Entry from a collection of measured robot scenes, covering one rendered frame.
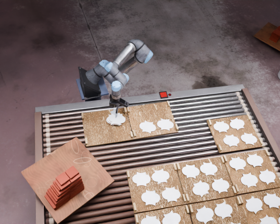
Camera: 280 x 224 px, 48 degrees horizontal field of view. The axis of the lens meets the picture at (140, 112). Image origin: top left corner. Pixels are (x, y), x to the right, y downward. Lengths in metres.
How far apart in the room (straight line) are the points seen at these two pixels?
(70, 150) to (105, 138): 0.35
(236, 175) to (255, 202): 0.25
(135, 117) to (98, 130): 0.36
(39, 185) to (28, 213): 1.10
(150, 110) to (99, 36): 2.40
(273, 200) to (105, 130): 1.49
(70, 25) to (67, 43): 0.44
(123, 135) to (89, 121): 0.34
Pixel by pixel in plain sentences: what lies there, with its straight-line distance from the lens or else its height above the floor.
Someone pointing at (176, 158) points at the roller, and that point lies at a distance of 2.69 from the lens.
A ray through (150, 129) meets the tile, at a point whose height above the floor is 0.94.
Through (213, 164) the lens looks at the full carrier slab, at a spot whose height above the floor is 0.94.
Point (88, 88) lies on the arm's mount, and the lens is 2.93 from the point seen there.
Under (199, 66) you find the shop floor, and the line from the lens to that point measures 4.77.
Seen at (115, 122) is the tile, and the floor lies 0.98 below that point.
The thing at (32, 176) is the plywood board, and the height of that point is 1.04.
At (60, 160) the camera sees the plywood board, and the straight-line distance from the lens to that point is 2.52.
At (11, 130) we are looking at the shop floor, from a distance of 4.05.
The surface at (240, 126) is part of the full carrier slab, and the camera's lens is 3.01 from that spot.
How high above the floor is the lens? 3.25
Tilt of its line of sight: 53 degrees down
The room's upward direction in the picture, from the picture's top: 7 degrees clockwise
